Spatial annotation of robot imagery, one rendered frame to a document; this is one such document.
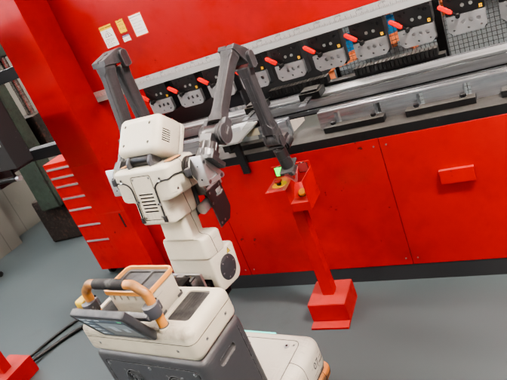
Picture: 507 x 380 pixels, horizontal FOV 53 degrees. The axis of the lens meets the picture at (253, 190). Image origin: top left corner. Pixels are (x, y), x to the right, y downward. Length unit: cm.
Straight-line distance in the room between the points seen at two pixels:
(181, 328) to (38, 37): 189
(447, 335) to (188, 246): 124
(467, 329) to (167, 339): 139
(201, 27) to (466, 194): 150
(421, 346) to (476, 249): 56
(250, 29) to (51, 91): 119
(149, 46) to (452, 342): 206
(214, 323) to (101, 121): 177
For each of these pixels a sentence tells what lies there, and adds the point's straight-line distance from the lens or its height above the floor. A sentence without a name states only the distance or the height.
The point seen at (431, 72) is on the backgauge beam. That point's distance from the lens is 273.
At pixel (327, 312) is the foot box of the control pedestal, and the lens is 271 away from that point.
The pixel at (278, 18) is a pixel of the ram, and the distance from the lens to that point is 252.
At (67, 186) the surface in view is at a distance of 395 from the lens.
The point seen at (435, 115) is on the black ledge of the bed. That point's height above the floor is 87.
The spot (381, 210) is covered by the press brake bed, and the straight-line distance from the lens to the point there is 265.
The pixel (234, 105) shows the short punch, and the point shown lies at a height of 111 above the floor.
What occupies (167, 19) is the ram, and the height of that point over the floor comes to 163.
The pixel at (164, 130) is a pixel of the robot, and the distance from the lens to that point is 187.
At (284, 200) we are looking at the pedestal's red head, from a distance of 240.
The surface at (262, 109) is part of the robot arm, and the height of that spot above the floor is 119.
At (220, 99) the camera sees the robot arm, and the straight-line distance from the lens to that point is 193.
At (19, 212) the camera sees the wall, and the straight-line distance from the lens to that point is 640.
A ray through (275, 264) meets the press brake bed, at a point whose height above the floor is 16.
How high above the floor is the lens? 173
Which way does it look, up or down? 22 degrees down
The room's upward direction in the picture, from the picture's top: 22 degrees counter-clockwise
